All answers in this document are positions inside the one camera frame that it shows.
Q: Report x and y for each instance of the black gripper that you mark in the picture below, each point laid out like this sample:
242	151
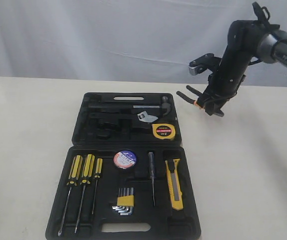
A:
225	81

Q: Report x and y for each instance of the yellow tape measure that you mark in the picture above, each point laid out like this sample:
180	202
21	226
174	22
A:
163	131

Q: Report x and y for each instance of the yellow utility knife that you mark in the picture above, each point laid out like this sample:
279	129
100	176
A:
174	187

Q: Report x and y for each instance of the black electrical tape roll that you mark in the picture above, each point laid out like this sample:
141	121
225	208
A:
125	159

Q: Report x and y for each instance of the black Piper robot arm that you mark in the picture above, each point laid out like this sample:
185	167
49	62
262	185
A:
246	39

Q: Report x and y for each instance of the black plastic tool case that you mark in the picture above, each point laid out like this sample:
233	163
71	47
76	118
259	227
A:
104	138

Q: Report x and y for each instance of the blue test pen screwdriver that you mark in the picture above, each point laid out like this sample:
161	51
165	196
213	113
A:
151	157

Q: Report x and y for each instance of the white backdrop cloth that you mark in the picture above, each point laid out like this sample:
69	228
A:
114	40

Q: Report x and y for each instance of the small yellow black screwdriver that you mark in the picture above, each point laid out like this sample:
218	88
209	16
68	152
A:
97	176

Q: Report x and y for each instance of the hex key set yellow holder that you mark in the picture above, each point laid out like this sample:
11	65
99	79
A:
125	201

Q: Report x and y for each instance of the middle yellow black screwdriver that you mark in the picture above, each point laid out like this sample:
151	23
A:
86	177

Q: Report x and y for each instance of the large yellow black screwdriver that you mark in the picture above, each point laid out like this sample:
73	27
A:
72	181

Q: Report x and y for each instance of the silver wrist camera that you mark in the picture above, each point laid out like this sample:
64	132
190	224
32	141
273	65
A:
207	61

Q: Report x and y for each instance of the claw hammer black handle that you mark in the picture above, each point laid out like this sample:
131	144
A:
165	106

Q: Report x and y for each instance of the adjustable wrench black handle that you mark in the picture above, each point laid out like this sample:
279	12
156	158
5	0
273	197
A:
142	116

